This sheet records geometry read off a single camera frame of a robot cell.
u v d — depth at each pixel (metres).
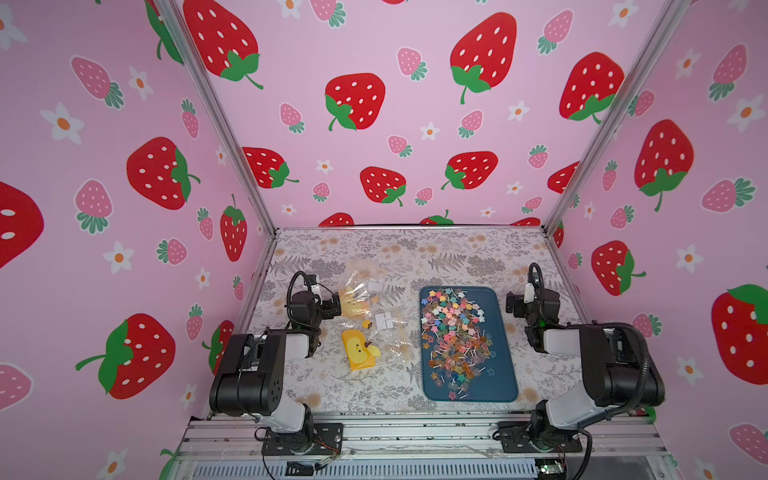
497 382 0.83
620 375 0.45
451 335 0.90
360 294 1.01
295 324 0.73
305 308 0.73
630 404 0.44
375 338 0.93
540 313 0.73
